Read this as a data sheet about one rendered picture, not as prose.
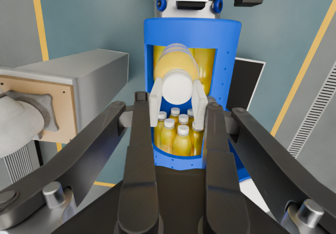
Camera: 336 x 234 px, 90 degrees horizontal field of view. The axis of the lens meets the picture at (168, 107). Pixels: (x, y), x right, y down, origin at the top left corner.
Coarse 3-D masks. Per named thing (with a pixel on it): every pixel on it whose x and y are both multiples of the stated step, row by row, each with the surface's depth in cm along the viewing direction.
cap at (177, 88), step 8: (176, 72) 20; (168, 80) 20; (176, 80) 20; (184, 80) 20; (168, 88) 20; (176, 88) 20; (184, 88) 20; (192, 88) 20; (168, 96) 21; (176, 96) 21; (184, 96) 21; (176, 104) 21
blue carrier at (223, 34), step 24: (144, 24) 47; (168, 24) 40; (192, 24) 38; (216, 24) 39; (240, 24) 44; (144, 48) 52; (216, 48) 41; (216, 72) 44; (216, 96) 48; (192, 168) 56
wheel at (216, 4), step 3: (216, 0) 58; (219, 0) 58; (216, 3) 58; (219, 3) 58; (222, 3) 60; (213, 6) 59; (216, 6) 58; (219, 6) 59; (222, 6) 60; (213, 9) 60; (216, 9) 59; (219, 9) 60; (216, 12) 60; (219, 12) 60
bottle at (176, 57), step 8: (168, 48) 30; (176, 48) 28; (184, 48) 30; (160, 56) 29; (168, 56) 24; (176, 56) 23; (184, 56) 24; (192, 56) 28; (160, 64) 24; (168, 64) 22; (176, 64) 22; (184, 64) 22; (192, 64) 23; (160, 72) 23; (168, 72) 21; (184, 72) 21; (192, 72) 23; (192, 80) 23
